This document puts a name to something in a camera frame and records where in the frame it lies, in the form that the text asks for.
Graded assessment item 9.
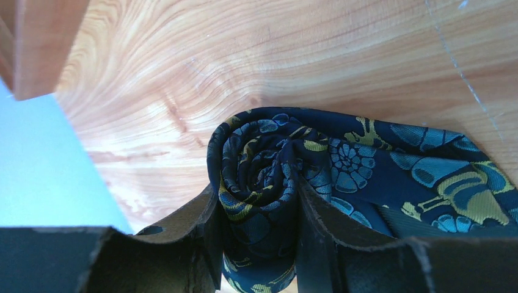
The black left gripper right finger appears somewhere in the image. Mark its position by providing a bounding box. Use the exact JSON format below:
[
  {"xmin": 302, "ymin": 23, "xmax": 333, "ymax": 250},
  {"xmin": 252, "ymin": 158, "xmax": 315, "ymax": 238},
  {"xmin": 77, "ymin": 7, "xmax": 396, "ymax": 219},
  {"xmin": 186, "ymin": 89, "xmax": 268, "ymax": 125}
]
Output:
[{"xmin": 296, "ymin": 179, "xmax": 517, "ymax": 292}]

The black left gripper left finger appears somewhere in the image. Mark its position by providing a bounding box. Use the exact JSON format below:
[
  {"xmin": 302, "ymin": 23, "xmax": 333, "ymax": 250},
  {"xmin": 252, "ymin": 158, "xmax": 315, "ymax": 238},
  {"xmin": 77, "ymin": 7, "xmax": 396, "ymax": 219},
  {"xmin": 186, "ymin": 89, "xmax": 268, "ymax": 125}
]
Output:
[{"xmin": 1, "ymin": 187, "xmax": 222, "ymax": 292}]

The blue patterned necktie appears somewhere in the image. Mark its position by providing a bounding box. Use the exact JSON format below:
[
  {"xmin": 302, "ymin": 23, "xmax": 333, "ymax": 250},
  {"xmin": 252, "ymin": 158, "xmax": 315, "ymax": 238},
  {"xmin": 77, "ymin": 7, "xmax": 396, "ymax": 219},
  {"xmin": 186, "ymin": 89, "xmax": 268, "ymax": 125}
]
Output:
[{"xmin": 206, "ymin": 107, "xmax": 517, "ymax": 292}]

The wooden compartment tray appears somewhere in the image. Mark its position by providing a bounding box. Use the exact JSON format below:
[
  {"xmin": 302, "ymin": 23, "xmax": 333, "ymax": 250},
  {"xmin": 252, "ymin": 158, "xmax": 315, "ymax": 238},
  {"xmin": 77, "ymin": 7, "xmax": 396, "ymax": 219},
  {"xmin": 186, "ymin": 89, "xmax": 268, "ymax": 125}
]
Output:
[{"xmin": 1, "ymin": 0, "xmax": 89, "ymax": 101}]

